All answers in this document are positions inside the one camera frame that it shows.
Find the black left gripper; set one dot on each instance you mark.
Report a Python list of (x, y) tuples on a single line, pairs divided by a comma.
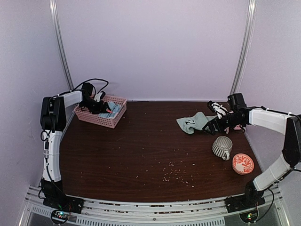
[(100, 109)]

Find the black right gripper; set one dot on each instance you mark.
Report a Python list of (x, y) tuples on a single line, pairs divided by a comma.
[(220, 128)]

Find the blue polka dot striped towel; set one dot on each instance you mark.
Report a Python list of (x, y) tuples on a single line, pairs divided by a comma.
[(113, 109)]

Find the light blue terry towel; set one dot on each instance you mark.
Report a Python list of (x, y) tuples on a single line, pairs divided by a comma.
[(109, 114)]

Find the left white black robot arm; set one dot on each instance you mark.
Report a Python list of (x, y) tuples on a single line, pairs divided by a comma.
[(53, 122)]

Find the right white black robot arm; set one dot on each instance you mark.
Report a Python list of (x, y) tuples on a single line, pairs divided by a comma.
[(275, 135)]

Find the pale green terry towel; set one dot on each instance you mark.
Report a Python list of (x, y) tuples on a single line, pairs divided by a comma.
[(196, 122)]

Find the grey striped ceramic mug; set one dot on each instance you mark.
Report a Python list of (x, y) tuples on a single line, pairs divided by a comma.
[(222, 147)]

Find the pink cloth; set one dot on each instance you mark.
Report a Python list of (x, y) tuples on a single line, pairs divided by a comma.
[(237, 129)]

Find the pink perforated plastic basket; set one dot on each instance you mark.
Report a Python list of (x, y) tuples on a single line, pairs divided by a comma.
[(83, 114)]

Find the orange patterned ceramic bowl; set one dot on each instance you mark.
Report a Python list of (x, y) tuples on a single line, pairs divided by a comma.
[(242, 164)]

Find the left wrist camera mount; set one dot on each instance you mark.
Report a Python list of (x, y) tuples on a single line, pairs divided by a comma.
[(99, 96)]

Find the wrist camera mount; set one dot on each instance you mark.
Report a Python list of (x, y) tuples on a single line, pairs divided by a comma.
[(99, 96), (217, 108)]

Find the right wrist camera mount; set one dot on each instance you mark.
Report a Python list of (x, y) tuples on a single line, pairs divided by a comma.
[(217, 108)]

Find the right aluminium frame post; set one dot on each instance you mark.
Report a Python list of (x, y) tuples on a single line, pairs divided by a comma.
[(246, 42)]

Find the front aluminium rail base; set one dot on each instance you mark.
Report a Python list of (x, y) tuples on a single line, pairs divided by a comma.
[(207, 212)]

